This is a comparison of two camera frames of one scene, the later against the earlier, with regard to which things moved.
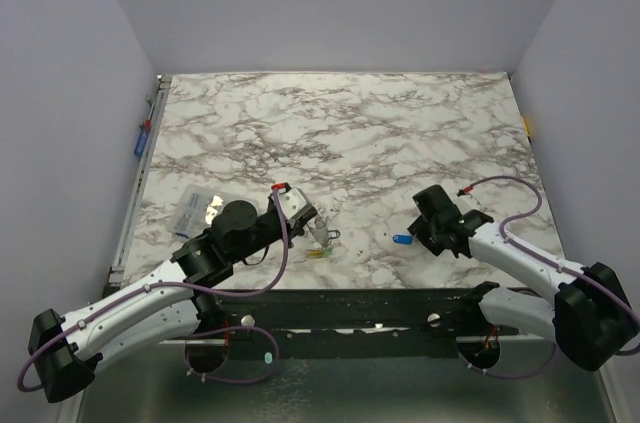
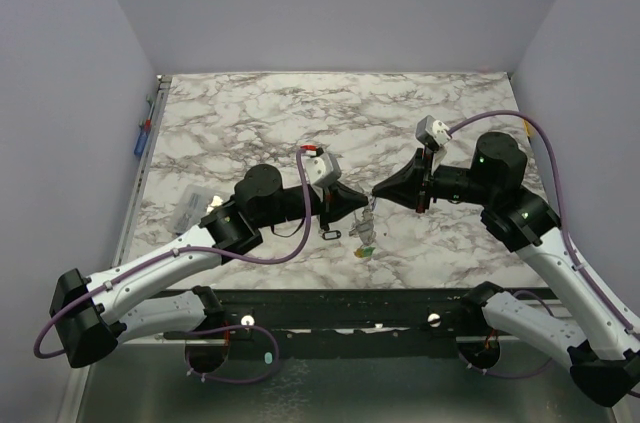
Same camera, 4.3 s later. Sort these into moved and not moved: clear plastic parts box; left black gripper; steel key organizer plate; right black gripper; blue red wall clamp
Moved: left black gripper; right black gripper; steel key organizer plate
Not moved: blue red wall clamp; clear plastic parts box
